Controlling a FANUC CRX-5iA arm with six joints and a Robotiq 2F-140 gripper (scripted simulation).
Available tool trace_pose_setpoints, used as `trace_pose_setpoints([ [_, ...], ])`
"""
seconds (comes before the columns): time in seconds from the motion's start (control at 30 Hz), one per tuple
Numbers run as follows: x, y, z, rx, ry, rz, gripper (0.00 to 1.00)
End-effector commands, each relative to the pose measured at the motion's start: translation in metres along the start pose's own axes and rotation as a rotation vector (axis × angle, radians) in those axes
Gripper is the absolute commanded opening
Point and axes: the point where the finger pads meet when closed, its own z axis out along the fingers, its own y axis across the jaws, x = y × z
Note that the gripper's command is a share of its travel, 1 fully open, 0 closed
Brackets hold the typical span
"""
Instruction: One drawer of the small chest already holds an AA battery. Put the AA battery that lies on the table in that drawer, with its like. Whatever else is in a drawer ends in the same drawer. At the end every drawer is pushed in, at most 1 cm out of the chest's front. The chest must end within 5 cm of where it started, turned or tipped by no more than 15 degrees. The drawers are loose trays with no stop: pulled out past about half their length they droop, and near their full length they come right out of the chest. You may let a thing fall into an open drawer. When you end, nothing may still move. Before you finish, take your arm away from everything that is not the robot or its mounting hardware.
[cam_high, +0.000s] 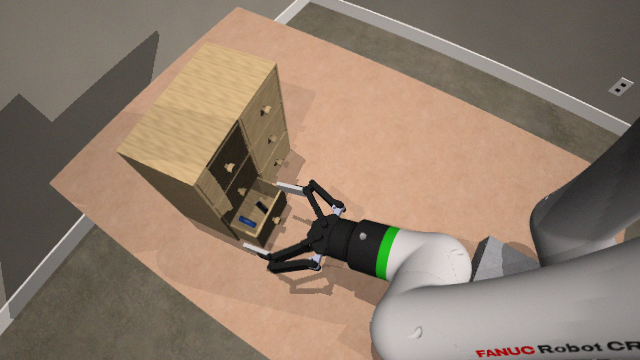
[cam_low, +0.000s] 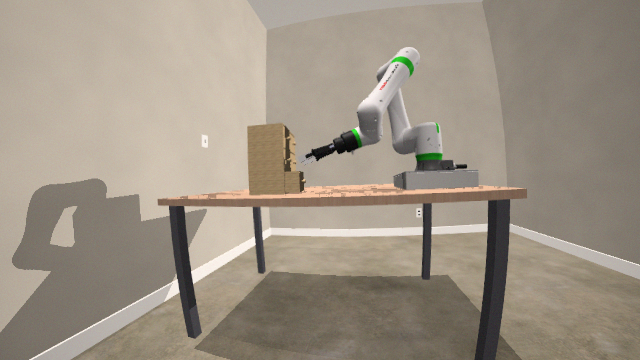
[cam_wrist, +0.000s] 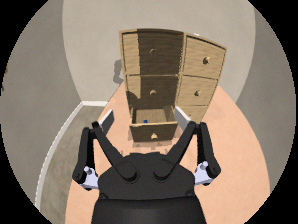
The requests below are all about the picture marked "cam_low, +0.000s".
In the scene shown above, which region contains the small wooden chest of drawers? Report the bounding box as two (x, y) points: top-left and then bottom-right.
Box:
(247, 123), (295, 195)

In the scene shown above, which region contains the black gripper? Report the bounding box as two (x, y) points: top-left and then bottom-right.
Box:
(298, 137), (346, 165)

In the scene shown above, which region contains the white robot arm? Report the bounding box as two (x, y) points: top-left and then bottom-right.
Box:
(340, 47), (467, 171)

